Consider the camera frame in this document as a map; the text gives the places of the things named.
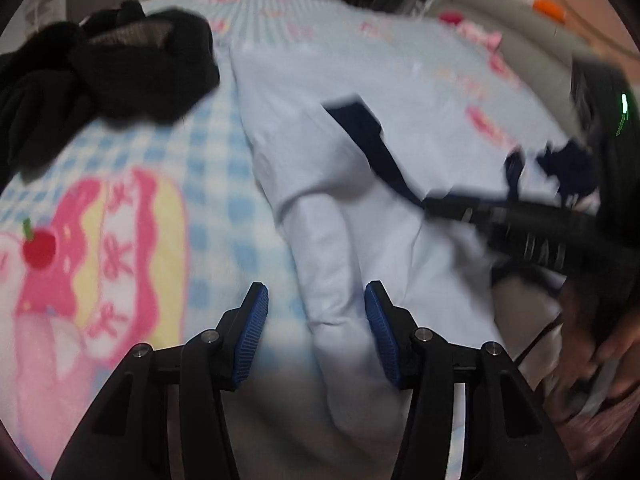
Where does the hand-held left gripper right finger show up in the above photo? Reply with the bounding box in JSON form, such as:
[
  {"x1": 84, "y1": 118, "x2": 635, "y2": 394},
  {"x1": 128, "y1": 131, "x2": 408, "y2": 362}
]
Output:
[{"x1": 364, "y1": 280, "x2": 576, "y2": 480}]

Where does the black fleece garment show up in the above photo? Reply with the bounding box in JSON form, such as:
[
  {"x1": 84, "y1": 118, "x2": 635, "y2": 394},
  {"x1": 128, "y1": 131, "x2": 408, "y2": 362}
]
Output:
[{"x1": 0, "y1": 25, "x2": 101, "y2": 186}]

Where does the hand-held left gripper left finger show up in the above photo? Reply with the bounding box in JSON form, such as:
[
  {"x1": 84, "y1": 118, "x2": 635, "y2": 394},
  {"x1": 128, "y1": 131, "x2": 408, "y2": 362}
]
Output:
[{"x1": 51, "y1": 281, "x2": 270, "y2": 480}]

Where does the pink plush toy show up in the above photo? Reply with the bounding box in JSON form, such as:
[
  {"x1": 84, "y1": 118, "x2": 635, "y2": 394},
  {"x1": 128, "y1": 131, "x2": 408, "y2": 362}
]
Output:
[{"x1": 457, "y1": 20, "x2": 503, "y2": 51}]

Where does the blue checked cartoon blanket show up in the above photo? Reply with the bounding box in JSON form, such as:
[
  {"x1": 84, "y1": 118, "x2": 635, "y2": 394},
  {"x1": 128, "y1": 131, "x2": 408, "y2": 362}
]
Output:
[{"x1": 0, "y1": 0, "x2": 601, "y2": 480}]

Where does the white shirt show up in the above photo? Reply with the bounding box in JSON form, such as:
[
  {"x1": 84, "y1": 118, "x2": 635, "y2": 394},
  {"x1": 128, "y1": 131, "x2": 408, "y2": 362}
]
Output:
[{"x1": 230, "y1": 40, "x2": 601, "y2": 456}]

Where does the navy folded garment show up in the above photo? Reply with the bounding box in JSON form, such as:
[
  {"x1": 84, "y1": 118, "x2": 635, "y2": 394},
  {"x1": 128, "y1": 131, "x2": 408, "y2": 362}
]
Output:
[{"x1": 537, "y1": 140, "x2": 601, "y2": 206}]

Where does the black zip jacket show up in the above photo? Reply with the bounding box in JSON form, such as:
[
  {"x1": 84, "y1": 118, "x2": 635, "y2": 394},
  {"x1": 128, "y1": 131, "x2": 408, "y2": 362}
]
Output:
[{"x1": 70, "y1": 0, "x2": 221, "y2": 123}]

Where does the grey padded headboard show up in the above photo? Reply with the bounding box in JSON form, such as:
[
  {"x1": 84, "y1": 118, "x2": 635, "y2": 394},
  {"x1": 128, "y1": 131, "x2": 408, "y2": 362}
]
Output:
[{"x1": 435, "y1": 0, "x2": 611, "y2": 126}]

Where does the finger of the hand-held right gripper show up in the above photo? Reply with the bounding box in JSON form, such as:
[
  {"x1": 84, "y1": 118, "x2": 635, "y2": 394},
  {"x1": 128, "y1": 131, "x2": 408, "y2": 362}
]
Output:
[{"x1": 421, "y1": 193, "x2": 602, "y2": 272}]

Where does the orange plush toy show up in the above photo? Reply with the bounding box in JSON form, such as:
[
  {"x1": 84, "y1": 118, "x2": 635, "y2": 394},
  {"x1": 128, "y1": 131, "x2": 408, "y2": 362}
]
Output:
[{"x1": 532, "y1": 0, "x2": 566, "y2": 19}]

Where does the person's right hand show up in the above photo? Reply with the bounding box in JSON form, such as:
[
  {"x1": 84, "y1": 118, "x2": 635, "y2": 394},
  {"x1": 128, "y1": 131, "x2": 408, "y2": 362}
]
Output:
[{"x1": 554, "y1": 302, "x2": 640, "y2": 413}]

